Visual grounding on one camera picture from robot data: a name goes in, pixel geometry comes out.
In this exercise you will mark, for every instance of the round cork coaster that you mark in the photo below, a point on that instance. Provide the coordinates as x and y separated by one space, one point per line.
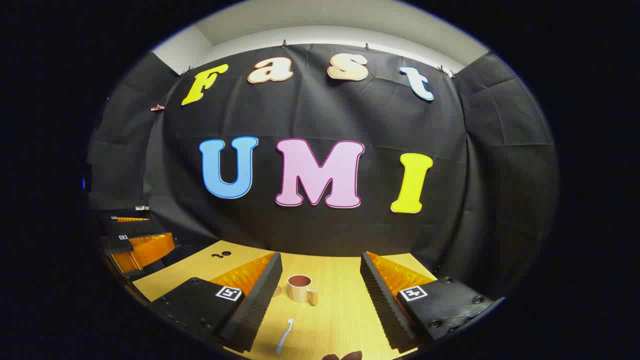
278 291

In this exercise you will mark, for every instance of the beige cup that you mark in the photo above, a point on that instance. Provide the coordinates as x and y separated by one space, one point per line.
299 291

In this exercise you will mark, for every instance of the black backdrop cloth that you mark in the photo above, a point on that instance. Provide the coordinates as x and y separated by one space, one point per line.
300 115

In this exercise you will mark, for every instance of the copper cloth clip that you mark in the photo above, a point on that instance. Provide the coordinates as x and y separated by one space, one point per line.
157 107

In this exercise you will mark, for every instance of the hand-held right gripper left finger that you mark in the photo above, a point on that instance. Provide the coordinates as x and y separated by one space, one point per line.
260 305

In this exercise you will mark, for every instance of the white grey toothbrush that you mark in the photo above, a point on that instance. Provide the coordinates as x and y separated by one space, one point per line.
285 337

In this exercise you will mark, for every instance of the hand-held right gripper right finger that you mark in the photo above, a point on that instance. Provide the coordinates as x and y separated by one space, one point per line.
382 305

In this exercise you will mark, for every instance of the wooden desktop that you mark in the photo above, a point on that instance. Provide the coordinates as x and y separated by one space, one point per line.
330 320

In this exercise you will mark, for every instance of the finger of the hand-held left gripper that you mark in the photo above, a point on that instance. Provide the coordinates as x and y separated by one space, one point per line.
150 247
130 219

